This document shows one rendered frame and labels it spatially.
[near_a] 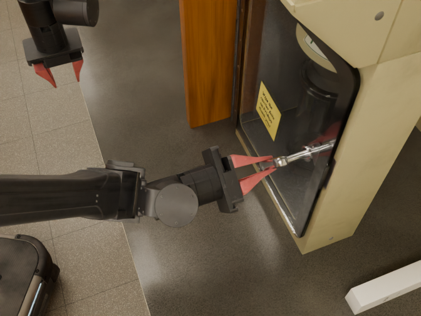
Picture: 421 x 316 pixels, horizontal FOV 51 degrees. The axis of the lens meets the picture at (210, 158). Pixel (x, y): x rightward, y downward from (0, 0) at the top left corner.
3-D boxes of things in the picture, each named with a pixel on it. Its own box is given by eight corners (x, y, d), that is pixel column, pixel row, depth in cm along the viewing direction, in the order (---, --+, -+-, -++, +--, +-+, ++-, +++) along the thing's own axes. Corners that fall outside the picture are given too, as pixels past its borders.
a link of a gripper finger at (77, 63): (92, 88, 89) (80, 51, 81) (56, 98, 87) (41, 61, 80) (85, 66, 92) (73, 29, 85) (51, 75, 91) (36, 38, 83)
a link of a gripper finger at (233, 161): (275, 141, 67) (217, 158, 65) (289, 185, 67) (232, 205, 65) (260, 145, 74) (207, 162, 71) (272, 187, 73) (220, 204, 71)
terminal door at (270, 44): (236, 121, 97) (249, -60, 64) (302, 241, 80) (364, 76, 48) (232, 122, 96) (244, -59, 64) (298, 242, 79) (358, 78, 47)
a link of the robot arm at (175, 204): (106, 158, 65) (99, 216, 65) (108, 160, 54) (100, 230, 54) (185, 167, 68) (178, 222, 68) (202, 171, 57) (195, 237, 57)
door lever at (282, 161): (289, 165, 73) (284, 150, 73) (314, 160, 64) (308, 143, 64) (259, 174, 72) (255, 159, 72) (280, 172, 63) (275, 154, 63)
